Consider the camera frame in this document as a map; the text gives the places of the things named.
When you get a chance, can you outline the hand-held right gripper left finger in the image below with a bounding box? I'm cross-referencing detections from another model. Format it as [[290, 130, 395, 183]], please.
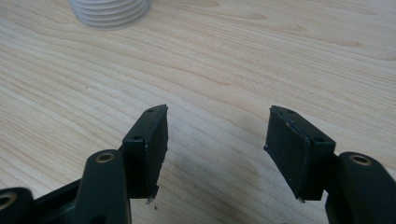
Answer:
[[120, 104, 169, 203]]

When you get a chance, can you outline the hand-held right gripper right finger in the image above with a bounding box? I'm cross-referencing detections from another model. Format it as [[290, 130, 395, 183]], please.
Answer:
[[263, 105, 337, 203]]

